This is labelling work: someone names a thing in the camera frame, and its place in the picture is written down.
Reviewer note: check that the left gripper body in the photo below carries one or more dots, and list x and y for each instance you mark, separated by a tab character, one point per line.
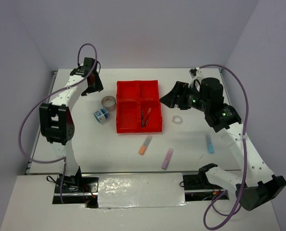
97	86

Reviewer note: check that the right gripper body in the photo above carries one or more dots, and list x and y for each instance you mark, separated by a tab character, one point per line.
190	98

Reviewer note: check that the clear tape roll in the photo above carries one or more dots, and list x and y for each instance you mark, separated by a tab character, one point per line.
177	120

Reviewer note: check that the red pen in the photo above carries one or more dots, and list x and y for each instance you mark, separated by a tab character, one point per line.
145	119

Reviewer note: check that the blue white tape roll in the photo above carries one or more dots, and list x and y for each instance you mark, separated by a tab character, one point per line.
102	115

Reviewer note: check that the purple highlighter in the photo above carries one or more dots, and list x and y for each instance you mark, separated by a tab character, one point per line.
167	159

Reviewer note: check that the orange highlighter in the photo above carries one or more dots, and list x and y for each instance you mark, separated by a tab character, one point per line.
145	145

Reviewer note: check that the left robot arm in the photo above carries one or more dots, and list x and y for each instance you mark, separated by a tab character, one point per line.
56	122

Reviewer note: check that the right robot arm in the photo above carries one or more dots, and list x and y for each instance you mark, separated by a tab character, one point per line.
261	184

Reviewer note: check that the red four-compartment tray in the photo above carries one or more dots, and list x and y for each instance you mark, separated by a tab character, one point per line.
131	97

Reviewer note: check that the blue highlighter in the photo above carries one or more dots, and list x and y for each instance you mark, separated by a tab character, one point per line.
210	147

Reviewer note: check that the silver foil sheet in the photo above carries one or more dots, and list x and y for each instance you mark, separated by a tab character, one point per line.
140	190

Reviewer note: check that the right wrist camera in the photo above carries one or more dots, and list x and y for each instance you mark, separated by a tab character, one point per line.
196	76

